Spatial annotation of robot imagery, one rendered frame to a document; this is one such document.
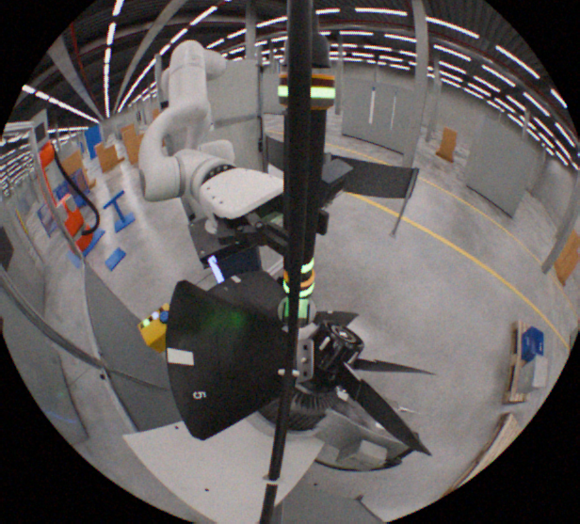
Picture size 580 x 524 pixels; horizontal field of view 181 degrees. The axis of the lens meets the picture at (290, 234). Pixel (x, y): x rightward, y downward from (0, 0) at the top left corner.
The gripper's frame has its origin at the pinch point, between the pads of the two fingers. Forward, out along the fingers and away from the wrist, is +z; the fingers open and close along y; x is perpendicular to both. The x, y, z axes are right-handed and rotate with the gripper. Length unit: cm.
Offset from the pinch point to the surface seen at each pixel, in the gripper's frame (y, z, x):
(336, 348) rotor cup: -0.3, 10.2, -24.8
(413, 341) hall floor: -89, 69, -151
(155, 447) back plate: 39.9, 4.2, -18.1
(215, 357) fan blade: 15.9, 0.2, -10.4
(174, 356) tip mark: 19.5, -1.5, -6.6
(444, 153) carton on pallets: -802, 44, -129
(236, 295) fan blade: 2.3, -18.5, -32.5
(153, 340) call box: 34, -31, -43
